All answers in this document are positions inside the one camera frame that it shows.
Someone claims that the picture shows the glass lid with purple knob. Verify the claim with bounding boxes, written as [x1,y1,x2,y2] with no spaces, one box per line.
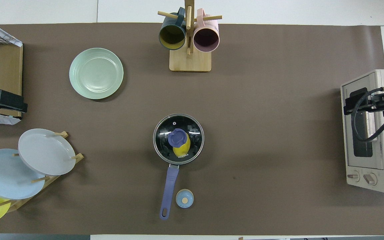
[153,114,205,165]

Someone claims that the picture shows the yellow lemon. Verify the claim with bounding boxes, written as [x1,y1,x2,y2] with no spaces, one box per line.
[173,133,191,160]

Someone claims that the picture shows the grey plate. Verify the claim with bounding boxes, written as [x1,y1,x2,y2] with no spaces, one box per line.
[18,129,76,176]

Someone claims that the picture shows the light blue plate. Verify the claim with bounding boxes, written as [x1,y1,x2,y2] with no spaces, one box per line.
[0,149,46,200]

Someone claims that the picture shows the wooden plate rack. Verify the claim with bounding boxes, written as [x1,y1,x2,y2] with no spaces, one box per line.
[0,131,84,213]

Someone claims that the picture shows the pale green plate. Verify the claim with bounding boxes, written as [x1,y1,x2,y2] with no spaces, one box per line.
[69,48,124,100]

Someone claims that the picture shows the white patterned cloth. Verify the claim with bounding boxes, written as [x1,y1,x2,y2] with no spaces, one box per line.
[0,16,23,47]

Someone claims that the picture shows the brown table mat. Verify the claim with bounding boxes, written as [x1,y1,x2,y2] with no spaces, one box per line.
[0,23,384,235]

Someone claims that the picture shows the pink mug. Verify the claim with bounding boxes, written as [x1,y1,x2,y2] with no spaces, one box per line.
[193,8,220,53]

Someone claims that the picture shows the wooden mug tree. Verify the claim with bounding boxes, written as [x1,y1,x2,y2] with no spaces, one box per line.
[158,0,223,72]

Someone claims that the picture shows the dark teal mug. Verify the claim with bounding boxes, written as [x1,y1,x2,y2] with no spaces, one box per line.
[159,7,187,51]

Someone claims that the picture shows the small blue kitchen timer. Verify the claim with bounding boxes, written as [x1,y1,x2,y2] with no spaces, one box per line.
[176,189,194,209]

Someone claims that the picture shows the wood and wire shelf rack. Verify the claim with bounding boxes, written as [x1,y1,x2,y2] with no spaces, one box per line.
[0,17,23,118]

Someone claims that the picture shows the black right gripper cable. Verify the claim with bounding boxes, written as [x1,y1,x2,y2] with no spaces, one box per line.
[351,87,384,143]

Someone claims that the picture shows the dark saucepan with purple handle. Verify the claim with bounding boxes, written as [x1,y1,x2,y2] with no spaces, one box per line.
[153,113,205,220]

